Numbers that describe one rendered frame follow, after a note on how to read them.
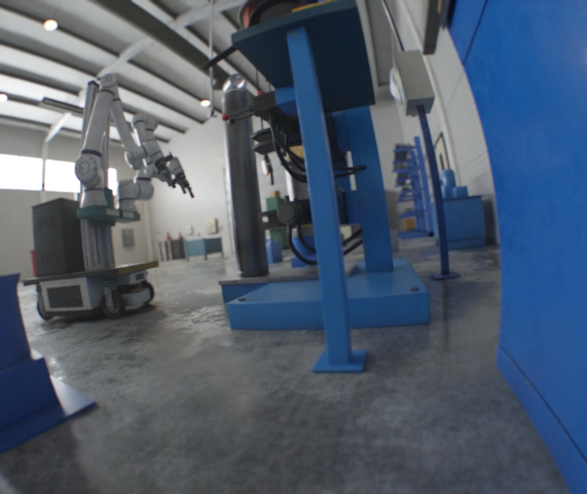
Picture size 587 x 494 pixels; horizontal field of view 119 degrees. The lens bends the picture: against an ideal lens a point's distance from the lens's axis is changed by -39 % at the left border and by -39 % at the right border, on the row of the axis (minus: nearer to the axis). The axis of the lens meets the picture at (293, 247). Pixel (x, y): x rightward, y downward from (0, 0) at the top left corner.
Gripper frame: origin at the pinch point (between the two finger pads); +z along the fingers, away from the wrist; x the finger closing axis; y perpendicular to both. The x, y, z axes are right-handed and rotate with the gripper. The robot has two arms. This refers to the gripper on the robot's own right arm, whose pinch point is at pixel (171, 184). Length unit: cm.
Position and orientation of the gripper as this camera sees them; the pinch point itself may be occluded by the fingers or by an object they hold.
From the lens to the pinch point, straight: 179.8
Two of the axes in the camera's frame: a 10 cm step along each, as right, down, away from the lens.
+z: 4.7, 8.5, 2.2
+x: 2.4, 1.2, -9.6
